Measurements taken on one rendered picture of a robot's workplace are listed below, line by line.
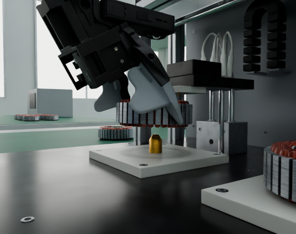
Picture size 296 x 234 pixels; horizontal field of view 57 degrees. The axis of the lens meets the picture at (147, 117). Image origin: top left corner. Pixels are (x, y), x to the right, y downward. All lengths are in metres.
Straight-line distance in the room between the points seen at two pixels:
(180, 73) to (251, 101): 0.21
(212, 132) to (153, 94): 0.18
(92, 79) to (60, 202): 0.14
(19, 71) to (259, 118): 4.53
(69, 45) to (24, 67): 4.57
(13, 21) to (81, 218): 4.88
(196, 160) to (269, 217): 0.18
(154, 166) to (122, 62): 0.13
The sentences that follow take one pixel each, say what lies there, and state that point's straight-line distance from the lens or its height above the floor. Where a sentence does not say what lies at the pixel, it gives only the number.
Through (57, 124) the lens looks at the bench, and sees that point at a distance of 1.72.
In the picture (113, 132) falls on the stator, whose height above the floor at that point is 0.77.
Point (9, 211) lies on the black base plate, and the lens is 0.24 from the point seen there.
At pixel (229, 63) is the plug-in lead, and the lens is 0.50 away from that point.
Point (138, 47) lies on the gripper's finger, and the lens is 0.33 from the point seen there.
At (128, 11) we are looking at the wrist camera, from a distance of 0.37.
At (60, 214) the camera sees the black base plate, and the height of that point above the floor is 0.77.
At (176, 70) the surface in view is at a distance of 0.44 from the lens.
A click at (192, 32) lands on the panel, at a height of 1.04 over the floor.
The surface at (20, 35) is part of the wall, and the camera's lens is 5.00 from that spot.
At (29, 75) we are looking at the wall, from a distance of 4.92.
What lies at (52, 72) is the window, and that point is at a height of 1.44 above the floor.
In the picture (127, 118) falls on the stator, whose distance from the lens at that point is 0.36.
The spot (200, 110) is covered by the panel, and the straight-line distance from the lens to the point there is 0.68.
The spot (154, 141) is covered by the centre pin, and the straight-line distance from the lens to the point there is 0.40.
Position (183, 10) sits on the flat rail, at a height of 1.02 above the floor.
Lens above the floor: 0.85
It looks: 2 degrees down
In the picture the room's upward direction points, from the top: straight up
